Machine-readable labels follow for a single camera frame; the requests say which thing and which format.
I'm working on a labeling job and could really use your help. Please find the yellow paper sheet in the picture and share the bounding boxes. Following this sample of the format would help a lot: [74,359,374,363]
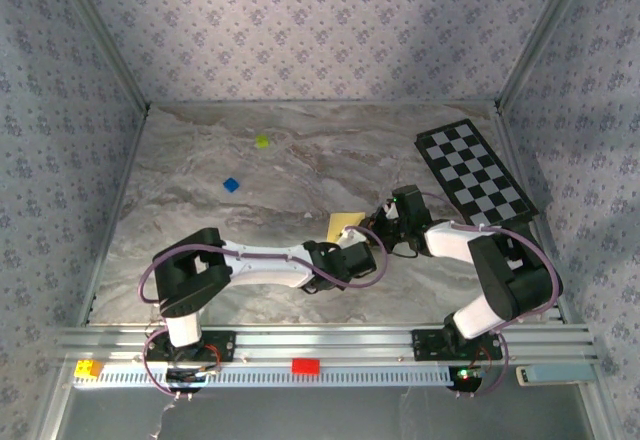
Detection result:
[325,211,366,244]

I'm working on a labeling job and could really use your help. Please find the black and white checkerboard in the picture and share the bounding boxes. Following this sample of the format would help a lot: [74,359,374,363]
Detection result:
[413,118,540,229]

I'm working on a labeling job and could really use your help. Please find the controller board with green light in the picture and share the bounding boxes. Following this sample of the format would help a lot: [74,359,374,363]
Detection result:
[447,365,487,394]

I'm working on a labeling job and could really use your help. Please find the grey-blue flat box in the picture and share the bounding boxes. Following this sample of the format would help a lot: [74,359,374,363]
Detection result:
[516,364,597,386]

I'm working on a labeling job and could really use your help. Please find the yellow and orange block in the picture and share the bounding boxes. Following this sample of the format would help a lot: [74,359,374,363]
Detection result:
[73,360,104,379]

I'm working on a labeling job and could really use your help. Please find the aluminium mounting rail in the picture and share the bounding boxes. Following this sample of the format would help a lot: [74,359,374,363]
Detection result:
[54,324,601,366]

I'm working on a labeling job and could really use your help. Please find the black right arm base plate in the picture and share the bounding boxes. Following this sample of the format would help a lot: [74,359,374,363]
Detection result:
[410,328,504,362]

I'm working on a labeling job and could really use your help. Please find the white slotted cable duct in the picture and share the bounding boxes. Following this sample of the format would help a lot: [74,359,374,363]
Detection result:
[73,363,454,389]

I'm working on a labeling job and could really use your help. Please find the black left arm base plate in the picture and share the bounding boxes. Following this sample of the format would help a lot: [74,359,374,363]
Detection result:
[144,330,237,364]

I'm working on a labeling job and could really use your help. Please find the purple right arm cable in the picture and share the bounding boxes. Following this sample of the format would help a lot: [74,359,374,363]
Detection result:
[424,192,561,400]

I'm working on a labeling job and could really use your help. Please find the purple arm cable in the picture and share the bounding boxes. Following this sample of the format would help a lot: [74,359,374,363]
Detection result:
[138,224,390,402]
[424,192,561,400]

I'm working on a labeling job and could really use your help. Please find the controller board with red wires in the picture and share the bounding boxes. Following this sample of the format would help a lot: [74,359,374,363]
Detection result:
[164,365,222,395]

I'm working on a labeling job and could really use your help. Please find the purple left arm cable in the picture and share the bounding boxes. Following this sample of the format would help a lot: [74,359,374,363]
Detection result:
[138,224,390,402]

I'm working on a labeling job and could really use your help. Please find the aluminium frame post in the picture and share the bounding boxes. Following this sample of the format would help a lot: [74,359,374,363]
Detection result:
[493,0,596,111]
[49,0,151,114]

